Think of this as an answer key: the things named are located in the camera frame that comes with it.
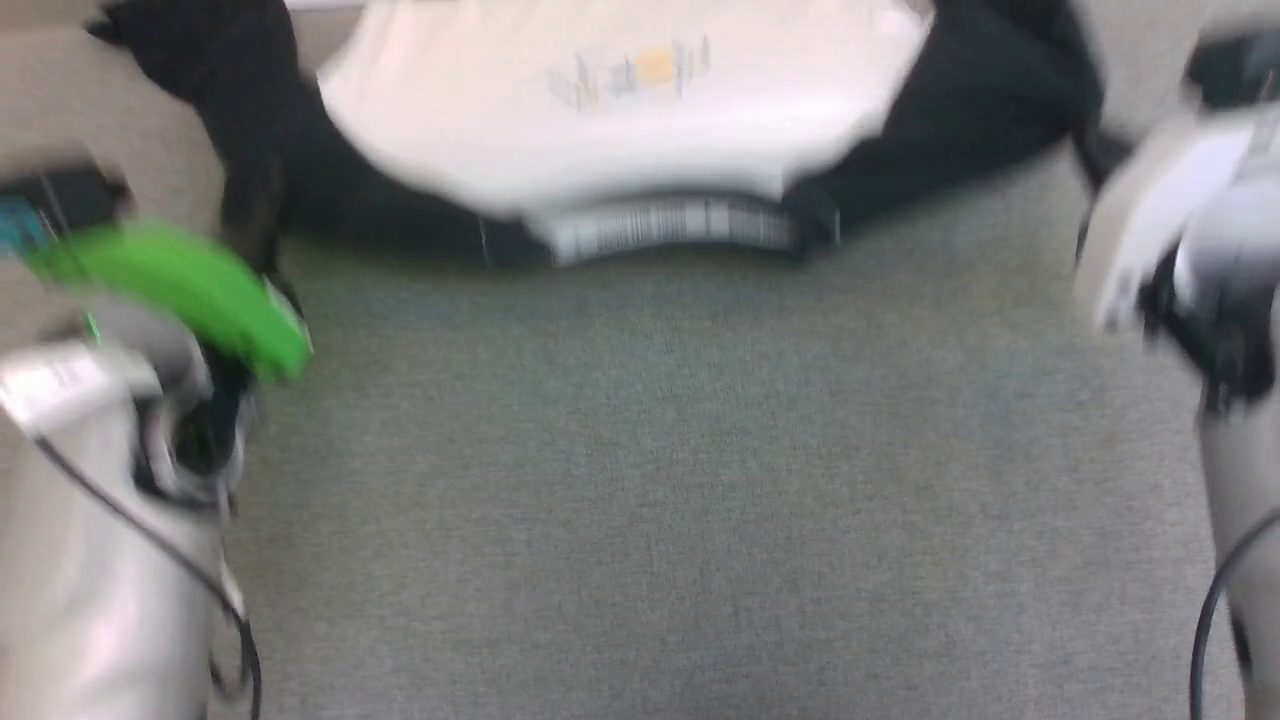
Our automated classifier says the black and white shirt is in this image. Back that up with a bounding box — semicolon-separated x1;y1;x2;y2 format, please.
88;0;1109;273

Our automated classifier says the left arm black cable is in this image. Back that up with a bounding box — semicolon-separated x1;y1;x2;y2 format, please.
35;435;265;720

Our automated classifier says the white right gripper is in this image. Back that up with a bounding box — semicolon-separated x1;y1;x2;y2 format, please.
1073;105;1280;336

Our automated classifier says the grey fabric sofa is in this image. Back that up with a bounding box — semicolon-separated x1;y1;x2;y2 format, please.
0;0;1280;720

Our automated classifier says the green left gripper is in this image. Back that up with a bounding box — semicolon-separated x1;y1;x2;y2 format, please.
22;150;315;389

